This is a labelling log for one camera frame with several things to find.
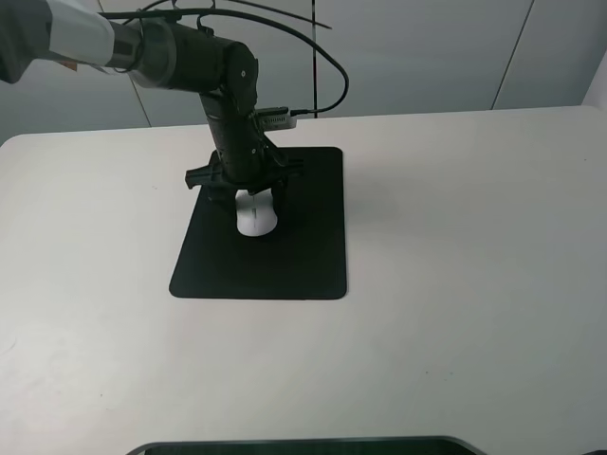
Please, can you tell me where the white computer mouse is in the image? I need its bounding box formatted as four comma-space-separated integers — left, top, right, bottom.
235, 189, 278, 237

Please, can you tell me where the dark curved robot base edge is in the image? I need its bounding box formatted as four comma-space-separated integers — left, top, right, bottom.
129, 436, 483, 454

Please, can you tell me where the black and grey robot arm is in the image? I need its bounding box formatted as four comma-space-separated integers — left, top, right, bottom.
1, 1, 302, 210

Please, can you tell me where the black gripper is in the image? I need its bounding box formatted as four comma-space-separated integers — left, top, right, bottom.
185, 136, 304, 214

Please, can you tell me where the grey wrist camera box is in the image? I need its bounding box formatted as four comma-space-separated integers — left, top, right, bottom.
255, 106, 297, 132

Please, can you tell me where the black mouse pad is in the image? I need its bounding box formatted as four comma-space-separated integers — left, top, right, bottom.
169, 147, 347, 300

